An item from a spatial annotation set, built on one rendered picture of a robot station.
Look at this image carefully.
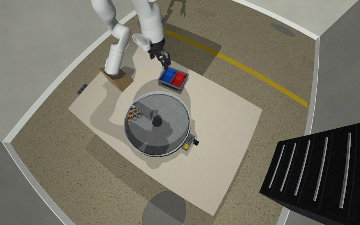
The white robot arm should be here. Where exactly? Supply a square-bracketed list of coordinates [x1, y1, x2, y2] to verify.
[91, 0, 164, 76]

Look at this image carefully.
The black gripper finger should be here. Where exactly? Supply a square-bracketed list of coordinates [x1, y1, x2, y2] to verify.
[153, 51, 171, 71]
[147, 50, 155, 59]

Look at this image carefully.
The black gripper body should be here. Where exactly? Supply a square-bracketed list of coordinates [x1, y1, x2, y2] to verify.
[150, 38, 165, 57]

